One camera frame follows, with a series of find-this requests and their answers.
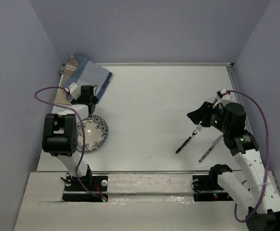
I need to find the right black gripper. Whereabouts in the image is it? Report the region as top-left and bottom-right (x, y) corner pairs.
(186, 101), (230, 133)

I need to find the blue beige checked cloth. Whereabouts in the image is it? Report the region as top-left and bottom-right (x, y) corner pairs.
(59, 54), (113, 100)

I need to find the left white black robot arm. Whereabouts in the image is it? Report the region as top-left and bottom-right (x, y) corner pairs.
(42, 83), (98, 190)

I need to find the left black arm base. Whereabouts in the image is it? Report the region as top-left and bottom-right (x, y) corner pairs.
(61, 174), (108, 203)

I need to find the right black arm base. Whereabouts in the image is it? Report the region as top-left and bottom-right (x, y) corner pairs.
(191, 175), (233, 202)

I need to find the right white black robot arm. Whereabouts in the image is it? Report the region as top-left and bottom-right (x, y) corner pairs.
(187, 102), (280, 231)

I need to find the blue floral white plate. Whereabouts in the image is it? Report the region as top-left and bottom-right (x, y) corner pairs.
(77, 115), (108, 153)

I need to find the silver fork black handle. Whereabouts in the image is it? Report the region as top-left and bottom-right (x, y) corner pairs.
(175, 122), (202, 154)

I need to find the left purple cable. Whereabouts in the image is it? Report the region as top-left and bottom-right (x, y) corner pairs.
(34, 87), (106, 202)

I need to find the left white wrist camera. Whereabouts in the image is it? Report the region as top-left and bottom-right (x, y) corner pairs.
(65, 82), (81, 101)

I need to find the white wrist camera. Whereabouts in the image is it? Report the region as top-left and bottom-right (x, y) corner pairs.
(213, 89), (231, 108)
(65, 82), (81, 101)

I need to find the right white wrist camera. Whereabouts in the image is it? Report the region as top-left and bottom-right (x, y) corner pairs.
(213, 89), (231, 108)

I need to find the silver knife black handle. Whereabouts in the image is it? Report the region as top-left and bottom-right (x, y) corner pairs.
(199, 135), (223, 163)

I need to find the aluminium table rail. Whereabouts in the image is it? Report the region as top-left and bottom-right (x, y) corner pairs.
(226, 63), (241, 103)

